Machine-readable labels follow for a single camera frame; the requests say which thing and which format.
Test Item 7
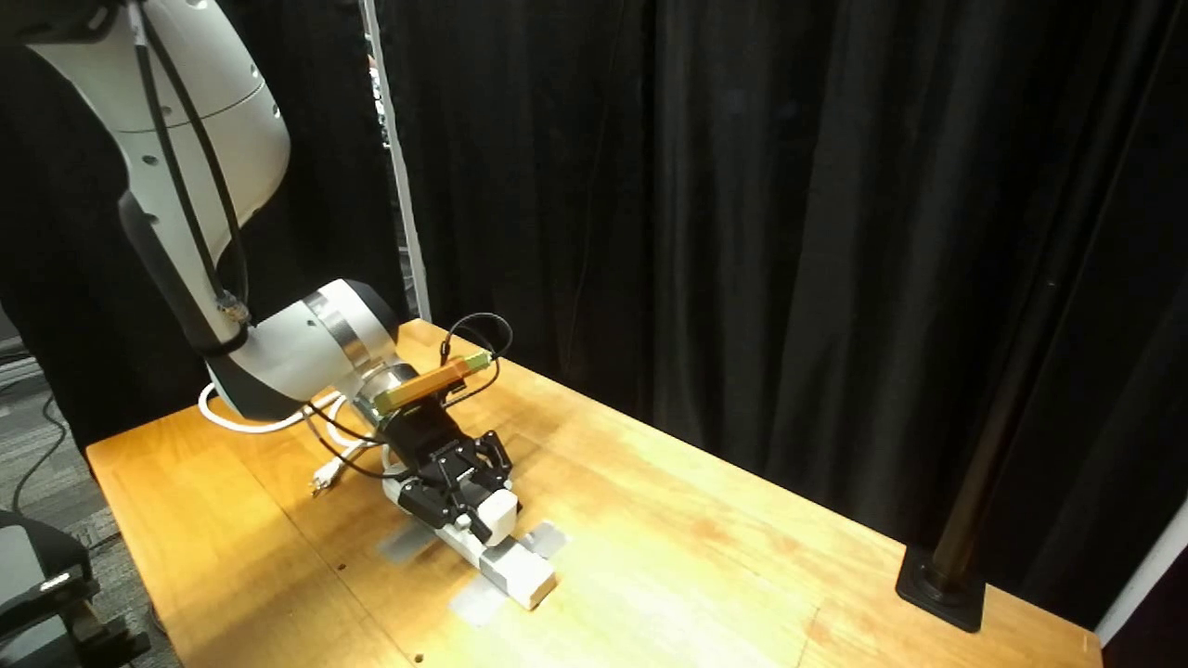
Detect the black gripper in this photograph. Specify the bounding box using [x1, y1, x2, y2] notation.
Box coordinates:
[378, 404, 511, 529]

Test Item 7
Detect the white charger head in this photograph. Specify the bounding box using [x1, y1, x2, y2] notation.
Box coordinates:
[470, 489, 521, 546]

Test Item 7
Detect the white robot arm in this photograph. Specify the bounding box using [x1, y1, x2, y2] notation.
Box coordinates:
[0, 0, 514, 542]

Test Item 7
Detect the white power strip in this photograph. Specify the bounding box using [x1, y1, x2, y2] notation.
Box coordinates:
[381, 479, 556, 610]

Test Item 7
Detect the black curtain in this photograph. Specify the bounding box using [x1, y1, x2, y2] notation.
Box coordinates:
[0, 0, 1188, 634]

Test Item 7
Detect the black stand pole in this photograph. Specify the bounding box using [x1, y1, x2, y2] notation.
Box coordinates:
[893, 0, 1183, 634]

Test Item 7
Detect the white power strip cable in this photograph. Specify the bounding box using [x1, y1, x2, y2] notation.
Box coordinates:
[198, 378, 376, 498]

